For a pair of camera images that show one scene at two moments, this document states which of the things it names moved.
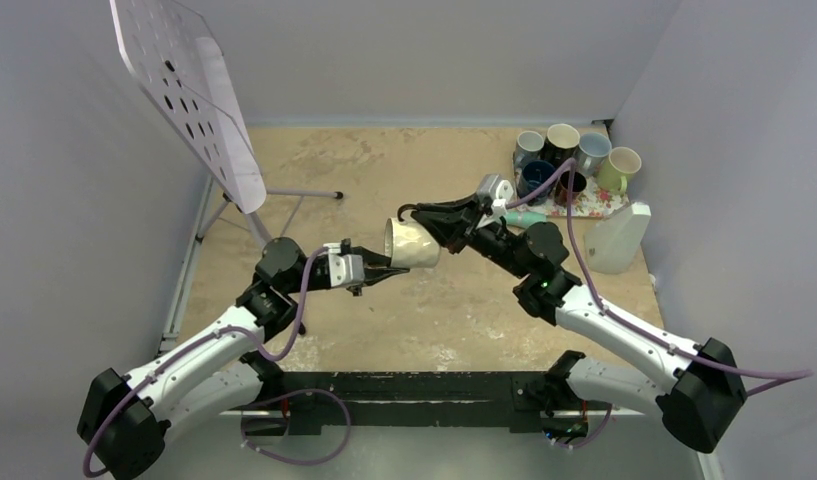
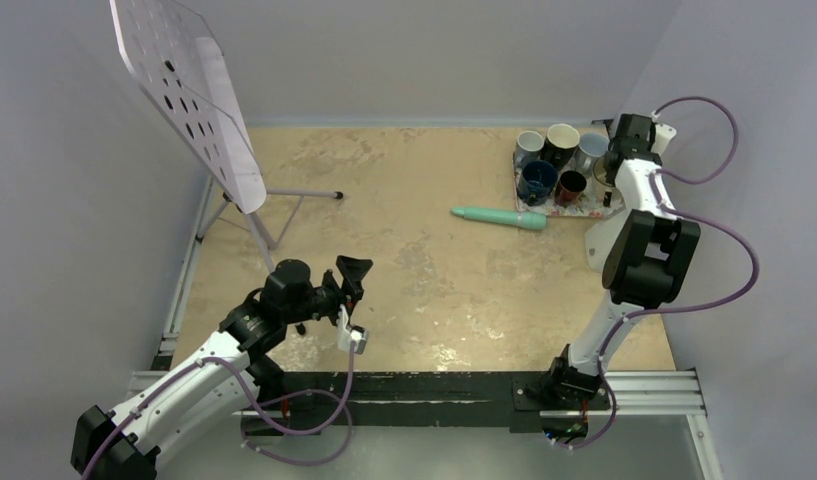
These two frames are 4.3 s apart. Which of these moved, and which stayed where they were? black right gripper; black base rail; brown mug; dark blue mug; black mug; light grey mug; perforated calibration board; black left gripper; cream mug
Moved: cream mug; black left gripper; black right gripper
Stayed: black mug; perforated calibration board; light grey mug; dark blue mug; brown mug; black base rail
